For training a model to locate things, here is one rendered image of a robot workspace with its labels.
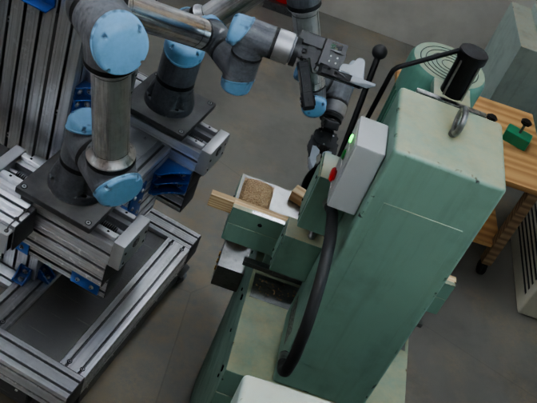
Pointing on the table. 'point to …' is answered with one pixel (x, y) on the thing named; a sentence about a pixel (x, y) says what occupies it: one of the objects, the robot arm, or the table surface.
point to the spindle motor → (431, 69)
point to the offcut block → (297, 194)
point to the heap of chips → (256, 193)
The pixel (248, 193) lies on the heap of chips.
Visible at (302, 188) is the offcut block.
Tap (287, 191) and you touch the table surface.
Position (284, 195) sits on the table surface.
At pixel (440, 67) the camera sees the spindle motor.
